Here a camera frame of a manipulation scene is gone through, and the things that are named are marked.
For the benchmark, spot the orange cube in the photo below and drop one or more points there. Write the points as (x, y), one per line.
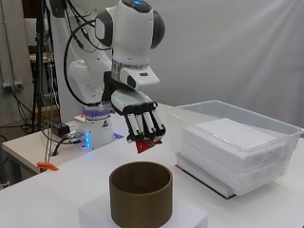
(145, 146)

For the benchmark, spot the grey wall outlet box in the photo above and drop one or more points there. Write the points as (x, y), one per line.
(17, 85)

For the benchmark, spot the orange clamp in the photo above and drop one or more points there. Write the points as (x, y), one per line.
(47, 166)

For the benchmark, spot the black stand pole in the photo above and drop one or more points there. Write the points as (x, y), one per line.
(39, 63)

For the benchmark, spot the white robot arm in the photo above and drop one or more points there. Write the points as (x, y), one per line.
(129, 31)

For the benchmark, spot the white side table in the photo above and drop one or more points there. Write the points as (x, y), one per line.
(25, 152)

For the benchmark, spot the black power adapter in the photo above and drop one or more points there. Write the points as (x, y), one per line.
(60, 129)

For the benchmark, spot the brown round tub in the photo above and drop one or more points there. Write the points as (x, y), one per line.
(141, 202)

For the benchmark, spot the white book with dark edge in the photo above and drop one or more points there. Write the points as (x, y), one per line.
(202, 177)

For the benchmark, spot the electronics box with blue light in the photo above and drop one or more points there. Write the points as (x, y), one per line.
(83, 137)

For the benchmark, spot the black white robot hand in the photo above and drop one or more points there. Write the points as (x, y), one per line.
(133, 101)

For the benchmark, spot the white hanging sheet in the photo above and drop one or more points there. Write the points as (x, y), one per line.
(237, 47)

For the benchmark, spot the clear plastic box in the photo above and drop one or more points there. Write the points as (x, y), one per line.
(228, 110)

